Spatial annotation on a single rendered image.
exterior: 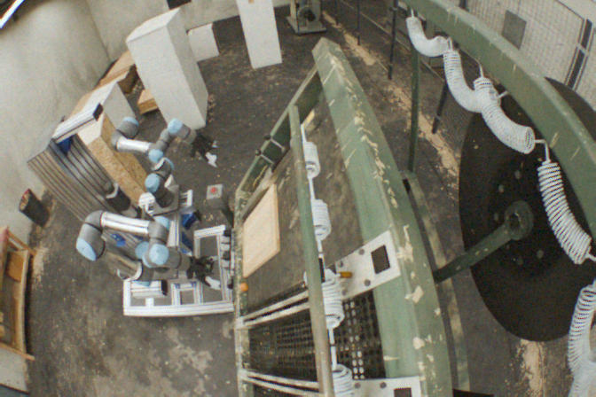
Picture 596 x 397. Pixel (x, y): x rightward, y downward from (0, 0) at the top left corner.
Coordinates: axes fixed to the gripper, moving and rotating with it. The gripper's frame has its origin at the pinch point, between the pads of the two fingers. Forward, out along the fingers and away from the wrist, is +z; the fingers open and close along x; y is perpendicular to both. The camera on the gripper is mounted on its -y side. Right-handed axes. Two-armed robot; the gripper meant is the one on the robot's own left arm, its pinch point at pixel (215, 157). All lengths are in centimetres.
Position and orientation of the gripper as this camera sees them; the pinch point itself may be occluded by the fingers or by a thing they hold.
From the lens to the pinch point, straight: 155.0
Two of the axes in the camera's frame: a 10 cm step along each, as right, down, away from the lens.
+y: 8.1, -4.7, -3.4
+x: -1.8, -7.7, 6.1
